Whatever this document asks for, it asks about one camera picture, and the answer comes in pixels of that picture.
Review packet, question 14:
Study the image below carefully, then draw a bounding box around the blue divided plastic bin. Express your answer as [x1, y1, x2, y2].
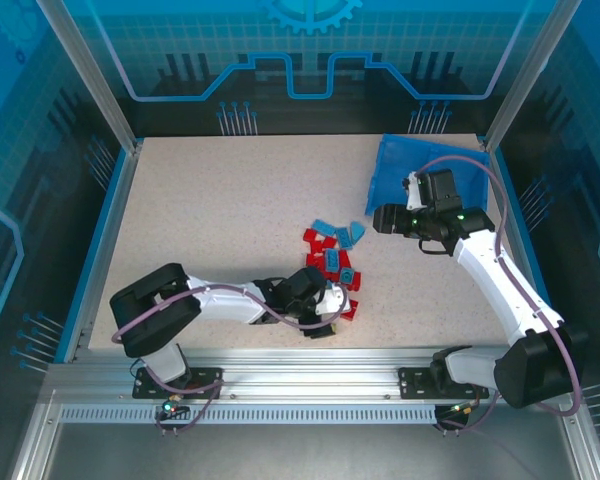
[363, 132, 492, 224]

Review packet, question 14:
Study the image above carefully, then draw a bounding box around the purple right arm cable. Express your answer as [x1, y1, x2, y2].
[413, 154, 582, 437]

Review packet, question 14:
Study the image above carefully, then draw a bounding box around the black connector with LED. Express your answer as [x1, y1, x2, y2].
[435, 402, 472, 422]
[160, 399, 191, 420]

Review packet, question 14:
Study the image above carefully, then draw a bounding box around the aluminium side rail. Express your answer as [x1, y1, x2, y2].
[479, 134, 571, 364]
[54, 144, 144, 364]

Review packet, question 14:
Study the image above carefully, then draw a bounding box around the aluminium frame post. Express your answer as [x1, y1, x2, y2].
[481, 0, 582, 154]
[34, 0, 145, 154]

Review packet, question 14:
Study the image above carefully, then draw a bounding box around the slotted grey cable duct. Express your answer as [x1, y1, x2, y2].
[58, 405, 444, 426]

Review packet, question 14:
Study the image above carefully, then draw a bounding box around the aluminium mounting rail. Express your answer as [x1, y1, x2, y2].
[43, 348, 579, 404]

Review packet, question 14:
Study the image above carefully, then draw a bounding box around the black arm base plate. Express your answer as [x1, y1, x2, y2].
[132, 366, 225, 400]
[397, 366, 491, 400]

